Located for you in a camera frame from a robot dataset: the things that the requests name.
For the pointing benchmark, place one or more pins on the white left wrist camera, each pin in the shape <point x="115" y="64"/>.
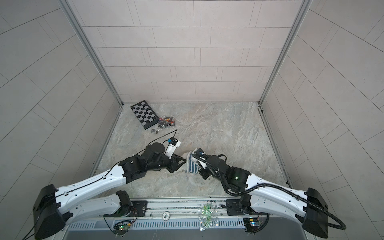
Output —
<point x="173" y="144"/>

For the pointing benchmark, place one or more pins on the aluminium front mounting rail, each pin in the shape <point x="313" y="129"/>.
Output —
<point x="249" y="206"/>

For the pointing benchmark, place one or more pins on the bag of colourful small parts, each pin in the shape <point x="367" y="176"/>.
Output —
<point x="166" y="122"/>

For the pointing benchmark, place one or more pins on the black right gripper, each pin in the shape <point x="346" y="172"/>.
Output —
<point x="202" y="173"/>

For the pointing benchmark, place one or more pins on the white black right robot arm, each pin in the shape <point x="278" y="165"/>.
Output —
<point x="238" y="182"/>

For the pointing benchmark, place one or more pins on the aluminium corner post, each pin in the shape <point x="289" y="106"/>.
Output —
<point x="69" y="13"/>
<point x="290" y="38"/>

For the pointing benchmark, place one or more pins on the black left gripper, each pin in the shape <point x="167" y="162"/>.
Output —
<point x="174" y="162"/>

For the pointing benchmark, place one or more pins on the left green circuit board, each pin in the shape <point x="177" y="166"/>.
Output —
<point x="121" y="228"/>

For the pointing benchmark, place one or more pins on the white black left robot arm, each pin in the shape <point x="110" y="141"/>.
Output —
<point x="55" y="208"/>

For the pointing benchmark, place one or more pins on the right circuit board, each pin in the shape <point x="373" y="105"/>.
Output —
<point x="251" y="225"/>

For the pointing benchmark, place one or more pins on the blue white striped knit sweater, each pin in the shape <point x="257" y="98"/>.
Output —
<point x="192" y="166"/>

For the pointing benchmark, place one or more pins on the clear bag of green parts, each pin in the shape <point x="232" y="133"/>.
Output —
<point x="208" y="217"/>

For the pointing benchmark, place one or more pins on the left aluminium corner post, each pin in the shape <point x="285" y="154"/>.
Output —
<point x="69" y="13"/>

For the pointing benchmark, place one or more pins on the black white chessboard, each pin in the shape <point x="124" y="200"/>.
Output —
<point x="145" y="114"/>

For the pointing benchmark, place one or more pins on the round silver rail knob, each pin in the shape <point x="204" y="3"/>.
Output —
<point x="166" y="216"/>

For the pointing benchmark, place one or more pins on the white fluffy teddy bear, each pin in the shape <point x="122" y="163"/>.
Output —
<point x="184" y="167"/>

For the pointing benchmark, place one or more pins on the right aluminium corner post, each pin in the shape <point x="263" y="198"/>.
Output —
<point x="290" y="38"/>

